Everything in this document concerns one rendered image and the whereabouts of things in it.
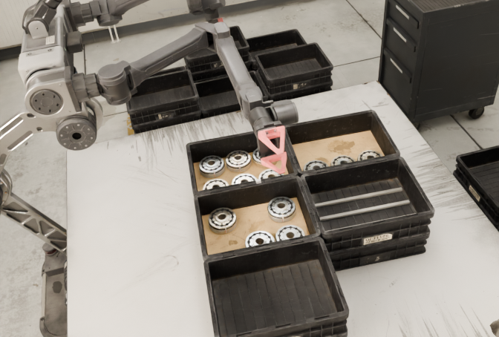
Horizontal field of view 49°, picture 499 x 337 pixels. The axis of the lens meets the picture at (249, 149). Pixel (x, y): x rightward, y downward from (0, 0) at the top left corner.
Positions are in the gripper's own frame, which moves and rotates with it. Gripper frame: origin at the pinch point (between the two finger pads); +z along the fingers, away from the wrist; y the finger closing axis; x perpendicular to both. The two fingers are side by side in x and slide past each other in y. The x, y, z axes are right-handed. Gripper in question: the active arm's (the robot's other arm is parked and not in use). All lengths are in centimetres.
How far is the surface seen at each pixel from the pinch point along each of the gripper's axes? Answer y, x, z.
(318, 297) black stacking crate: 62, -9, 0
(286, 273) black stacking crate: 62, -2, -12
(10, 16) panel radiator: 100, 121, -348
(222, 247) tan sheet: 62, 15, -30
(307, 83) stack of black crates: 94, -62, -157
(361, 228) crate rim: 53, -30, -14
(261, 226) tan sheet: 62, 0, -35
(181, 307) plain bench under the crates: 75, 34, -20
